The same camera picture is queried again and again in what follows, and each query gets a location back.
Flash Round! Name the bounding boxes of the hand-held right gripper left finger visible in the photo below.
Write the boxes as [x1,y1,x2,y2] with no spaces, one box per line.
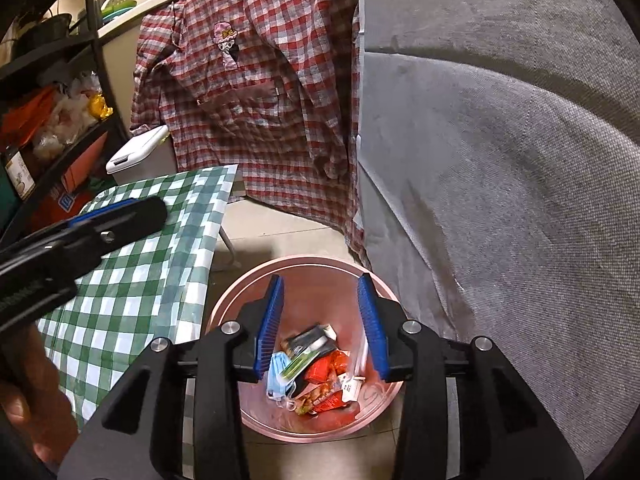
[62,274,286,480]

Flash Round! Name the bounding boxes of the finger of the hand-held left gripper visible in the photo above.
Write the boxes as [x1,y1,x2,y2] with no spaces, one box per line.
[44,196,169,267]
[67,199,151,229]

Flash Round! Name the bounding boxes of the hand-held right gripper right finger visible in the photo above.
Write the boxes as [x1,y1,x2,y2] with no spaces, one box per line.
[356,272,585,480]

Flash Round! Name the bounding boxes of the black packet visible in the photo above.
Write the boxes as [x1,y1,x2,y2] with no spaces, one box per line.
[282,324,337,361]

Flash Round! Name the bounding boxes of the green toothpaste tube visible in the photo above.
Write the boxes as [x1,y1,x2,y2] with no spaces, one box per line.
[280,347,321,378]

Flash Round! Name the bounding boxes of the blue face mask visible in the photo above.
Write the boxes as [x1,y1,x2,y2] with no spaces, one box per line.
[265,351,301,408]

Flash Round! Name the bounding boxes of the orange plastic bag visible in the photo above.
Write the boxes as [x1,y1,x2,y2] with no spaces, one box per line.
[305,350,351,386]

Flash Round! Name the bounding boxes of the orange snack wrapper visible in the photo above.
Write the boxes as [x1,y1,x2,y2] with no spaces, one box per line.
[295,385,346,416]

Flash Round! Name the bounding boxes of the pink plastic bin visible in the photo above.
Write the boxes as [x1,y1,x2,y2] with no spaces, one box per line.
[205,255,406,443]

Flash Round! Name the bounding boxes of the person's left hand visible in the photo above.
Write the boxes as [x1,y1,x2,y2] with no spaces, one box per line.
[0,325,81,466]

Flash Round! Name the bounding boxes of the orange cardboard box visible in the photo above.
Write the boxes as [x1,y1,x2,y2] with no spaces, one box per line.
[30,130,116,231]

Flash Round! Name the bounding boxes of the green checked tablecloth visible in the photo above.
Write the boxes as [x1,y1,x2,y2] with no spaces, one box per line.
[35,164,240,431]

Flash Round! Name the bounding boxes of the white lidded bin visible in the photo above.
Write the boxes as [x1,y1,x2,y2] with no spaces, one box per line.
[105,125,178,187]

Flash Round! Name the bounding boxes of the labelled food can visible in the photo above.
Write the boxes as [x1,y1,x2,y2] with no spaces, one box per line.
[2,145,36,198]

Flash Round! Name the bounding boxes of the grey metal table leg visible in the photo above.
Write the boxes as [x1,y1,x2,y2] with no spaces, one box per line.
[220,210,241,268]

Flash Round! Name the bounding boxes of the clear bag of food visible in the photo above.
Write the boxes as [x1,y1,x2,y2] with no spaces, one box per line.
[32,72,101,161]

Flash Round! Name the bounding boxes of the yellow wrapped thing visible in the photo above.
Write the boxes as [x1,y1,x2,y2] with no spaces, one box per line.
[86,92,112,120]

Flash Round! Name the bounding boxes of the orange bag on shelf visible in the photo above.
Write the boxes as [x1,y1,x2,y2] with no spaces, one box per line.
[0,85,61,146]

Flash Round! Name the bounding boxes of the black shelf rack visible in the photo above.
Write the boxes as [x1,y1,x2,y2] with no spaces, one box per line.
[0,0,131,246]

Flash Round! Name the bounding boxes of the red plaid shirt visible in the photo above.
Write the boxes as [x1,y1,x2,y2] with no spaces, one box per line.
[130,0,366,261]

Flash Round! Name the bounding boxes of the black pot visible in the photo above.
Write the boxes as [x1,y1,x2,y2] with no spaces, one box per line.
[15,12,73,53]

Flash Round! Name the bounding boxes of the green bowls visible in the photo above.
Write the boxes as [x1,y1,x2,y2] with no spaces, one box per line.
[100,0,138,23]

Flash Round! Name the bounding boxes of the grey fabric cover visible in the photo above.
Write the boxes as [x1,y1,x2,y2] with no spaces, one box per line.
[357,0,640,476]

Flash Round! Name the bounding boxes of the white kitchen counter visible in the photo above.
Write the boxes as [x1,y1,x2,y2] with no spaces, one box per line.
[97,0,251,36]

